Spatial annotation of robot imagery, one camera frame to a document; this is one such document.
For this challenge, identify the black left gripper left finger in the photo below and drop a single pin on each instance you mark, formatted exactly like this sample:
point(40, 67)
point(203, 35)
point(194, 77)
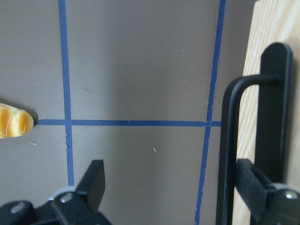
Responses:
point(92, 185)

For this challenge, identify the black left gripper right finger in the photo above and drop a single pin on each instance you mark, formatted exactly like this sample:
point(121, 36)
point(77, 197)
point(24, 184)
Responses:
point(254, 188)

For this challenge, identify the black metal drawer handle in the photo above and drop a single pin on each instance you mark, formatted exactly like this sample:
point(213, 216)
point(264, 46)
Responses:
point(272, 124)

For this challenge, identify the wooden drawer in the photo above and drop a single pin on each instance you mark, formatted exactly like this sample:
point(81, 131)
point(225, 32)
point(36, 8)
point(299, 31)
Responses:
point(272, 21)

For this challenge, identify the toy bread roll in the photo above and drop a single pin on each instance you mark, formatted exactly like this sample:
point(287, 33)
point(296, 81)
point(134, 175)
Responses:
point(14, 122)

